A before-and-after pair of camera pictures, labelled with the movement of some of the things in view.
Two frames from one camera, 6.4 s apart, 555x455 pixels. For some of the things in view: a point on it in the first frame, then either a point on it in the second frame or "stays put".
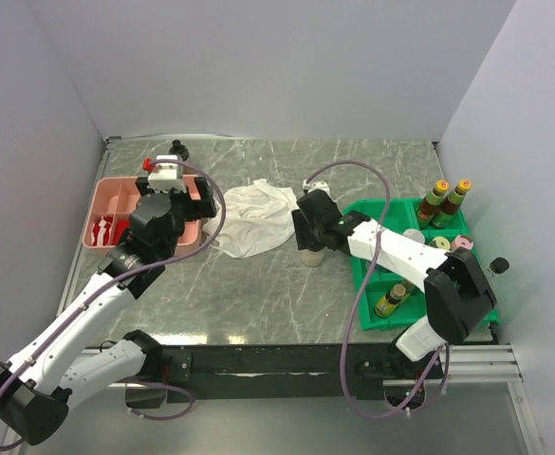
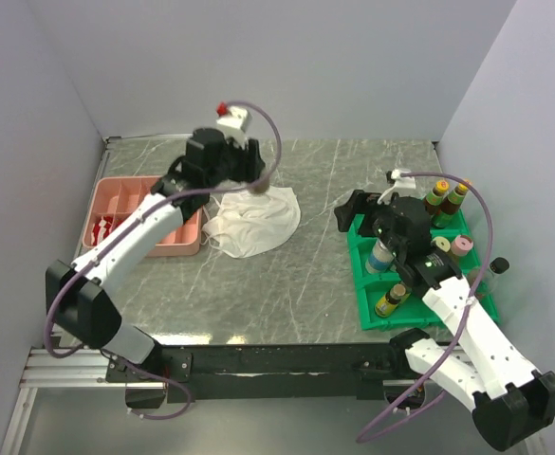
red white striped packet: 101,231 stays put
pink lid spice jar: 462,241 stays put
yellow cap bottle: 432,203 stays put
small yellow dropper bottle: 397,294 stays put
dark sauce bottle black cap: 499,265 stays put
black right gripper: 302,226 to 361,203
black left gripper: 197,209 to 249,170
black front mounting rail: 287,373 stays put
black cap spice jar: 179,150 to 261,187
